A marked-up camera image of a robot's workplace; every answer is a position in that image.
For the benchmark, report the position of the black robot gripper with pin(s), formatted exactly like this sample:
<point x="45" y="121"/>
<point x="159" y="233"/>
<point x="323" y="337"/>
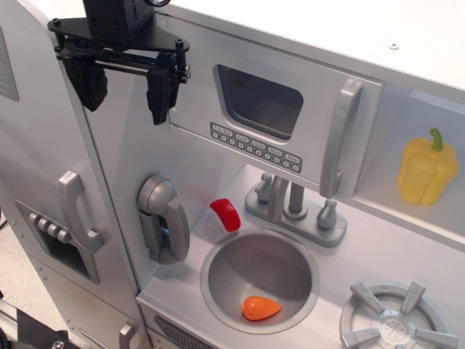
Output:
<point x="121" y="26"/>

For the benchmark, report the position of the grey toy microwave door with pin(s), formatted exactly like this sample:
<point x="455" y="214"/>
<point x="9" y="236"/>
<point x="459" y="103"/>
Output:
<point x="309" y="122"/>

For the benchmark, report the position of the grey toy fridge door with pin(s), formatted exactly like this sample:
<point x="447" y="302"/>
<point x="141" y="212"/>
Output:
<point x="49" y="163"/>

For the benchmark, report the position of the grey toy telephone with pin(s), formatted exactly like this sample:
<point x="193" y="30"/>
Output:
<point x="164" y="222"/>

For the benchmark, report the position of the red toy pepper slice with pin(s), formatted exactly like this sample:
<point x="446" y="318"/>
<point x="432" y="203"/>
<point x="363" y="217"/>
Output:
<point x="226" y="213"/>

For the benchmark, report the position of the grey toy ice dispenser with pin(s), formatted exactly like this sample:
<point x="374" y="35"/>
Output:
<point x="57" y="242"/>

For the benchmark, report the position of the grey toy faucet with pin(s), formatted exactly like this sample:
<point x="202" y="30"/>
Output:
<point x="282" y="203"/>

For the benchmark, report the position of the round grey toy sink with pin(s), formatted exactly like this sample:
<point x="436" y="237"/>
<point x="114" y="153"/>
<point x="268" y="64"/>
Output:
<point x="264" y="263"/>

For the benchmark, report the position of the grey toy oven vent panel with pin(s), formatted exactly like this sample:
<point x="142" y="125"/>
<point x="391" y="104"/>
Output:
<point x="179" y="336"/>

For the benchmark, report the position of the orange toy carrot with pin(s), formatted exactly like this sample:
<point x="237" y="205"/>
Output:
<point x="256" y="308"/>

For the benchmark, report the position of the black base with screw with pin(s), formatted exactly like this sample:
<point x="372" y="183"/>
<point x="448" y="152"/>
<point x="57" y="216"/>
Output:
<point x="19" y="330"/>

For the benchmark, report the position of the yellow toy bell pepper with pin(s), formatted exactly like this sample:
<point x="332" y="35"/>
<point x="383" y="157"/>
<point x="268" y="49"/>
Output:
<point x="427" y="168"/>

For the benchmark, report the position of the grey toy stove burner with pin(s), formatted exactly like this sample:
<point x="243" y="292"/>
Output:
<point x="392" y="316"/>

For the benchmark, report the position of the grey lower door handle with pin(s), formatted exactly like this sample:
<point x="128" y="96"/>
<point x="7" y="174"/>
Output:
<point x="130" y="336"/>

